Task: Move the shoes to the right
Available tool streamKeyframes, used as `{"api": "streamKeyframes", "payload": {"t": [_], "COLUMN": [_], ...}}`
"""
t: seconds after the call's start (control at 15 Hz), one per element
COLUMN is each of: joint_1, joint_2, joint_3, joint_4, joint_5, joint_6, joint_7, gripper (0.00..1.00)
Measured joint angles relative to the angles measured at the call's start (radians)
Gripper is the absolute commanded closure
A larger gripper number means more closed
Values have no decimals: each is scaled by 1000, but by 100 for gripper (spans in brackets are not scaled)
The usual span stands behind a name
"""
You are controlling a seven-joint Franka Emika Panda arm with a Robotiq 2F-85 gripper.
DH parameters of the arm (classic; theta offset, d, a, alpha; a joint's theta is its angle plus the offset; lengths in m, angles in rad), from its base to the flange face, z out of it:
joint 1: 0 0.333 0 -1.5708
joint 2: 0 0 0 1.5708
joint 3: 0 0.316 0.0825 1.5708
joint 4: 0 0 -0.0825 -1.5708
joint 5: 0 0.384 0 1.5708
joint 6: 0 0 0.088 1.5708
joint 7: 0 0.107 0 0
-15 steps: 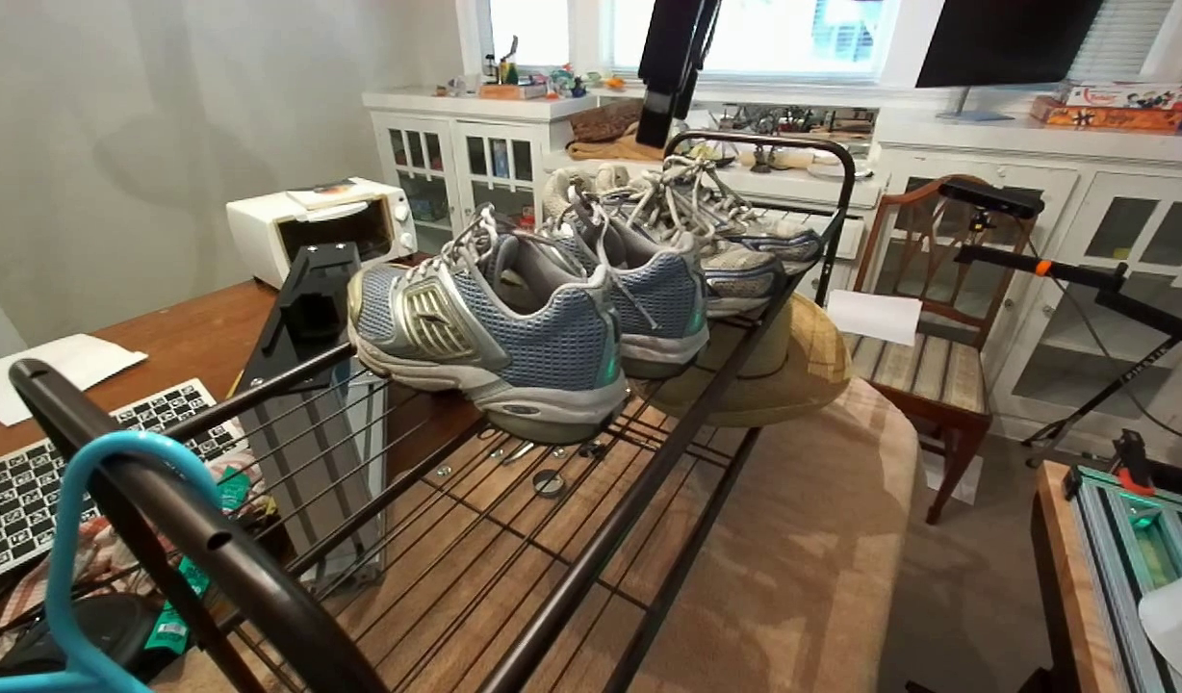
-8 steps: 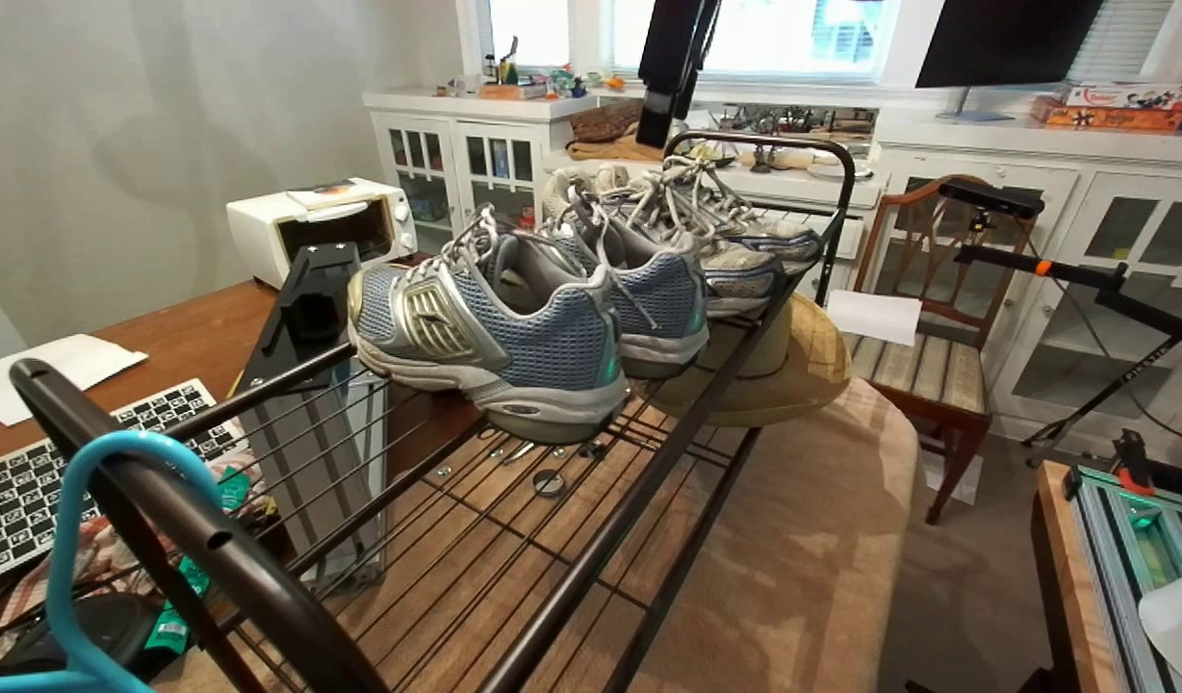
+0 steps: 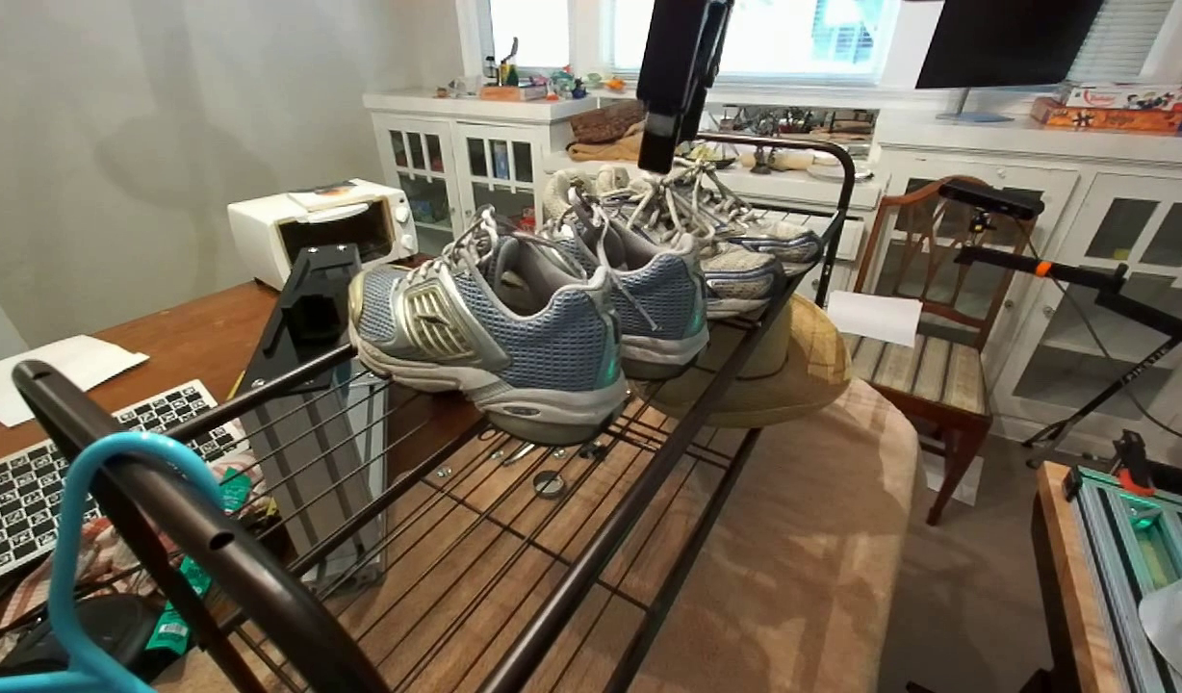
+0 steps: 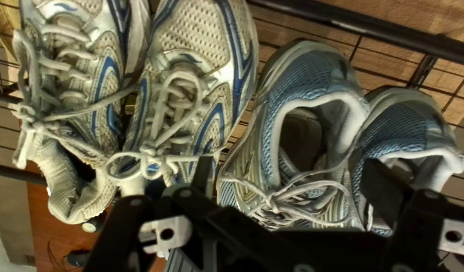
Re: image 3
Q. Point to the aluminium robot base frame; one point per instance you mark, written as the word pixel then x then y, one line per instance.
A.
pixel 1131 551

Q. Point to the teal plastic clothes hanger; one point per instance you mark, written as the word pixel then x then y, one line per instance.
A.
pixel 132 446

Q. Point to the black white computer keyboard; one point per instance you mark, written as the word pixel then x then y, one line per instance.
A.
pixel 52 487

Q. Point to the black folding stand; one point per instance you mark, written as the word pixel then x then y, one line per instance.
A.
pixel 316 304

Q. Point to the white sideboard cabinet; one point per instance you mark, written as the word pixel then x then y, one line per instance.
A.
pixel 975 143

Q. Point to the black stereo camera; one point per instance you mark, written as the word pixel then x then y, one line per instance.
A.
pixel 997 197

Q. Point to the tan straw hat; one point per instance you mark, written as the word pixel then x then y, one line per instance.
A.
pixel 796 370

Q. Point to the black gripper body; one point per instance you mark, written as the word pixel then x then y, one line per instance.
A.
pixel 691 53

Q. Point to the colourful board game boxes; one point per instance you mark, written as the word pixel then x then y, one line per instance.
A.
pixel 1115 109

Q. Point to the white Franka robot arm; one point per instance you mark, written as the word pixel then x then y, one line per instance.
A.
pixel 1180 631

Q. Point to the blue grey mesh sneaker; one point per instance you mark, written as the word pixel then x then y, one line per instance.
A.
pixel 662 304
pixel 515 349

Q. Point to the white toaster oven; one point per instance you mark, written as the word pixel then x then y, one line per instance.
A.
pixel 277 225

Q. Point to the wooden robot cart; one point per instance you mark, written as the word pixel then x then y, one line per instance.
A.
pixel 1063 592

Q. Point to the brown wooden chair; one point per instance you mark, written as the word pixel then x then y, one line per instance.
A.
pixel 930 381

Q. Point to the white grey striped sneaker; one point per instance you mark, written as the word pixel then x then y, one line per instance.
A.
pixel 777 237
pixel 730 275

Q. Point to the white paper sheet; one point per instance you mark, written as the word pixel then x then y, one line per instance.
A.
pixel 871 319
pixel 52 370

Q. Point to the brown woven basket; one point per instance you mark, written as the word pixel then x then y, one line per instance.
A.
pixel 610 130

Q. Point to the black metal shoe rack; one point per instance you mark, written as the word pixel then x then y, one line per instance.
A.
pixel 230 563

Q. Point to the brown wooden dining table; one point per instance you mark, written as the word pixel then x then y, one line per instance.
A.
pixel 189 341

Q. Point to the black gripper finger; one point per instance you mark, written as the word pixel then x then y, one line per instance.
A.
pixel 668 142

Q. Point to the black monitor screen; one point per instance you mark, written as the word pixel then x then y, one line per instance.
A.
pixel 1006 42

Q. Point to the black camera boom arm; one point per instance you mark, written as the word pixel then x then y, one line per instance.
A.
pixel 1063 273

